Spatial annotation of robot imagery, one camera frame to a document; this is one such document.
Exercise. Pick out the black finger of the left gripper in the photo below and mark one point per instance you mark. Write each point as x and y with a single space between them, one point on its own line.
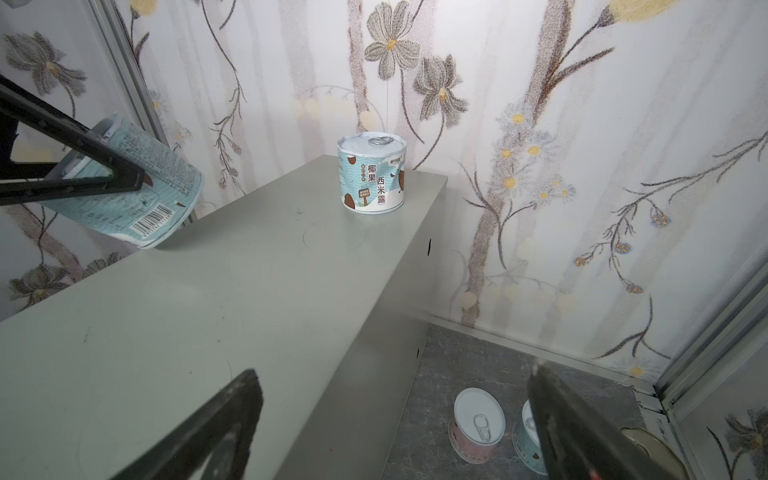
37 181

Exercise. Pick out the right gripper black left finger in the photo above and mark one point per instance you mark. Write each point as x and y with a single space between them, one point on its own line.
215 440

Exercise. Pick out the pink can right side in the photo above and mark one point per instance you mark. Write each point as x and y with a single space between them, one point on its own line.
477 425

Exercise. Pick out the dark open tin can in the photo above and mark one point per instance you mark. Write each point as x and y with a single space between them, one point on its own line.
657 451

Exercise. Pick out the grey metal cabinet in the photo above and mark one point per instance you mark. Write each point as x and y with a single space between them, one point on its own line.
323 303

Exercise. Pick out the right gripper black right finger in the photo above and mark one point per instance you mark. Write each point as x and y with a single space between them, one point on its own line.
576 441

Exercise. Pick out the teal can right side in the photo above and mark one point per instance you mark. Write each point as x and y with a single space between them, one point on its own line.
526 441

